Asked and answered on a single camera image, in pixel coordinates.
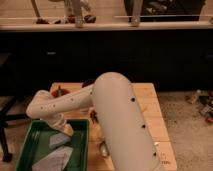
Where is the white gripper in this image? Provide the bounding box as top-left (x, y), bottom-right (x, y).
top-left (49, 114), bottom-right (74, 136)

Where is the grey-blue sponge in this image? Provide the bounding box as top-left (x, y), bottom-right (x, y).
top-left (49, 133), bottom-right (71, 149)

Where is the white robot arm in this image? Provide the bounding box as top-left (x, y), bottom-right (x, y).
top-left (27, 72), bottom-right (165, 171)

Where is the green plastic tray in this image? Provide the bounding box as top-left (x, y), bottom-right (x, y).
top-left (15, 119), bottom-right (89, 171)

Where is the grey cloth in tray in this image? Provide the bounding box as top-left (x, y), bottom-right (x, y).
top-left (32, 146), bottom-right (73, 171)

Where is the small dark red object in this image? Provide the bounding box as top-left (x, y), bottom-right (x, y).
top-left (90, 111), bottom-right (98, 123)

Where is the small metal cup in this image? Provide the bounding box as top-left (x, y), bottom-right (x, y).
top-left (99, 141), bottom-right (109, 157)

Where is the clutter pile on floor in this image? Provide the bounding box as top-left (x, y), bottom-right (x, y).
top-left (185, 90), bottom-right (213, 125)

